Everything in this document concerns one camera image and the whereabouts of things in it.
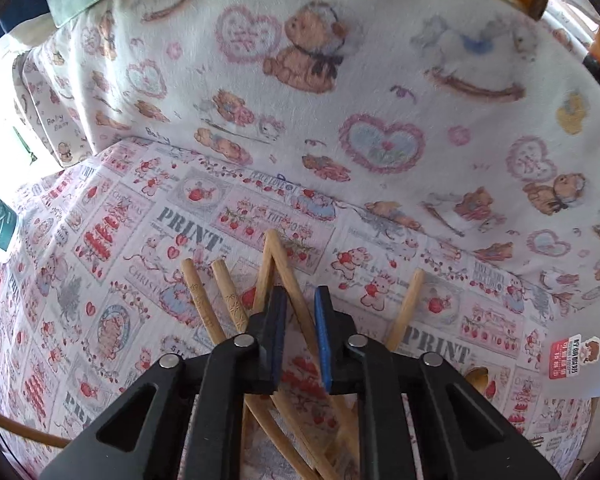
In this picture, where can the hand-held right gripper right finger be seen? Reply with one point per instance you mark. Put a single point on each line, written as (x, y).
(322, 335)

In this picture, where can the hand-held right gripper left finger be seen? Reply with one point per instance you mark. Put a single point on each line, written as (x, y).
(280, 330)

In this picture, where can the wooden chopstick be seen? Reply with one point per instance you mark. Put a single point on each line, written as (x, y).
(292, 280)

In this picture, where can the pile of wooden chopsticks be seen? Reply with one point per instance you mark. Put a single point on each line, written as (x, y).
(203, 295)

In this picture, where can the gold spoon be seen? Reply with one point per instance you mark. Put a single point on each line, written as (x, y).
(475, 381)

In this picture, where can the clear plastic cup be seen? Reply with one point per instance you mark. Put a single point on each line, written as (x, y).
(572, 357)

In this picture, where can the red print tablecloth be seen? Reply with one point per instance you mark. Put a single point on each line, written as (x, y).
(130, 260)

